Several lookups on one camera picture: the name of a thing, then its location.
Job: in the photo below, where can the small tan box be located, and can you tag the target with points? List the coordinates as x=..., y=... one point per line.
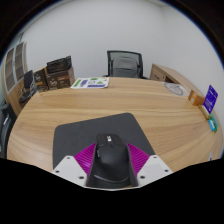
x=204, y=111

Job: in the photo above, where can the black padded armchair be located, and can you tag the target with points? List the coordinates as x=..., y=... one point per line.
x=6, y=130

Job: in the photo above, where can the black mesh office chair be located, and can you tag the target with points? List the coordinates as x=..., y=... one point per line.
x=125, y=65

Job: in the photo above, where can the black visitor chair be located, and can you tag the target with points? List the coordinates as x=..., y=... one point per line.
x=28, y=85

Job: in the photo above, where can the green and white leaflet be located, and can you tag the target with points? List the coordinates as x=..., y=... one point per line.
x=90, y=83

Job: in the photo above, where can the white round desk grommet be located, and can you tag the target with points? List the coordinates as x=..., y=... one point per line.
x=210, y=156

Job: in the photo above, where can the black computer mouse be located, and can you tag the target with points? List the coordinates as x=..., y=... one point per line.
x=111, y=163

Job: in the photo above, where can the small blue pack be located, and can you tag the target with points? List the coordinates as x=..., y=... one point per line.
x=211, y=126

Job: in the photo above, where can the wooden shelf unit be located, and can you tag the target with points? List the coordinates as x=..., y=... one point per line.
x=13, y=76

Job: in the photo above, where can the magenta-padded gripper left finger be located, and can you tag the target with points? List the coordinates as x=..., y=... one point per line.
x=70, y=168

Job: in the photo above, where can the purple upright package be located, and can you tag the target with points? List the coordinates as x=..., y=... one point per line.
x=210, y=99

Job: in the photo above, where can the black box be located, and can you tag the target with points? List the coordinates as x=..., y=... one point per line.
x=59, y=64

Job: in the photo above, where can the wooden side desk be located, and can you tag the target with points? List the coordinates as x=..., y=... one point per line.
x=168, y=75

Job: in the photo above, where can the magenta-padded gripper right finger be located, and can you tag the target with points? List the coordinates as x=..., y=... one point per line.
x=153, y=168

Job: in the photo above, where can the dark grey mouse pad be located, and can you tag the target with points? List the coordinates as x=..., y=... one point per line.
x=96, y=128

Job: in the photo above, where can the orange-brown cardboard box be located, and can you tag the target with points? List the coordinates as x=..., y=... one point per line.
x=195, y=98

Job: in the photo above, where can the large brown cardboard box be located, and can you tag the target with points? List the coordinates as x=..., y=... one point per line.
x=60, y=80

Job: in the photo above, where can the small brown cardboard box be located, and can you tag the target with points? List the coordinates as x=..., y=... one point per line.
x=40, y=80

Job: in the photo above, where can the green pack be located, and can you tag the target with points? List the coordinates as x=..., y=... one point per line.
x=215, y=121

